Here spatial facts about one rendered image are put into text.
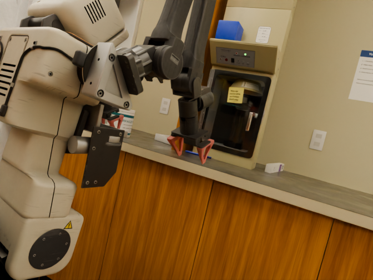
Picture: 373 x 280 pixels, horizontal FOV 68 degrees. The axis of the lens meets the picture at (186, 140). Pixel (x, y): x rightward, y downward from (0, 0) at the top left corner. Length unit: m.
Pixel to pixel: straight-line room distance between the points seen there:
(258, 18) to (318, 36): 0.51
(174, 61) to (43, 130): 0.34
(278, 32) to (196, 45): 0.73
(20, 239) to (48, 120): 0.28
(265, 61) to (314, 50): 0.56
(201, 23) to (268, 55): 0.59
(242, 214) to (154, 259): 0.47
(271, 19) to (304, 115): 0.62
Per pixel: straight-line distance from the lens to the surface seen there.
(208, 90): 0.87
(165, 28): 0.71
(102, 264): 1.54
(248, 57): 1.37
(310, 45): 1.88
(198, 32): 0.80
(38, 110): 0.70
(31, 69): 0.66
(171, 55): 0.68
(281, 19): 1.48
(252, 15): 1.52
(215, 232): 1.20
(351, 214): 1.09
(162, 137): 1.65
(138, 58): 0.62
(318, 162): 1.79
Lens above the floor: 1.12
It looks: 5 degrees down
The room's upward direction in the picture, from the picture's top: 13 degrees clockwise
